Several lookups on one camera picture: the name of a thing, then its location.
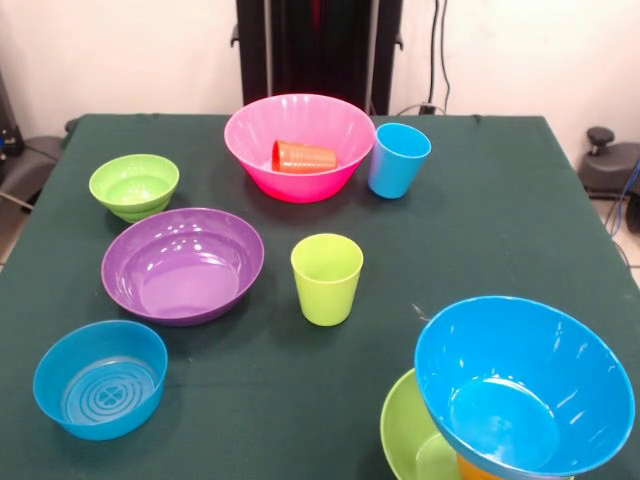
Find small blue patterned bowl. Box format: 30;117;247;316
32;319;169;442

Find blue plastic cup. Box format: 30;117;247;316
368;122;433;200

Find black wall cable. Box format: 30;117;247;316
428;0;454;112

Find large blue plastic bowl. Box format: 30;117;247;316
413;295;637;479

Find dark green tablecloth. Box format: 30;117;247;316
0;113;640;480

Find red plastic cup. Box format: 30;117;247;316
271;139;339;174

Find large green plastic bowl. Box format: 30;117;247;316
379;368;464;480

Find orange plastic cup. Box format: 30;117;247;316
456;451;509;480

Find green plastic cup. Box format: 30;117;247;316
290;232;365;327

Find pink plastic bowl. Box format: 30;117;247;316
223;93;377;204

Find grey pedestal foot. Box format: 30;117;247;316
0;134;66;211
578;126;640;201

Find small green ribbed bowl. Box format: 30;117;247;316
88;153;181;224

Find purple plastic bowl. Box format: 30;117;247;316
100;207;266;327

